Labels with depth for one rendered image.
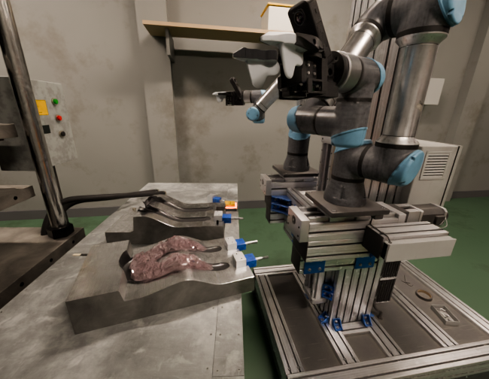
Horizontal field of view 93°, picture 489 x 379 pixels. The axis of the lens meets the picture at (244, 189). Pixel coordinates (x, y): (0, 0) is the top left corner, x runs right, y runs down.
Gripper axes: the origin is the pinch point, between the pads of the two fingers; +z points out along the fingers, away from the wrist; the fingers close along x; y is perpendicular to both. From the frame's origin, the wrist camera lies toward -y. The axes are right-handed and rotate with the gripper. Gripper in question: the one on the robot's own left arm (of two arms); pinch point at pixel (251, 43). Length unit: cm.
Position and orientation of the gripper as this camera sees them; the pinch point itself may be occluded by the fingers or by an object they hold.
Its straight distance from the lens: 41.4
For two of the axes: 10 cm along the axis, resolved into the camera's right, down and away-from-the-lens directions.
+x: -5.8, -1.5, 8.0
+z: -8.1, 1.8, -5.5
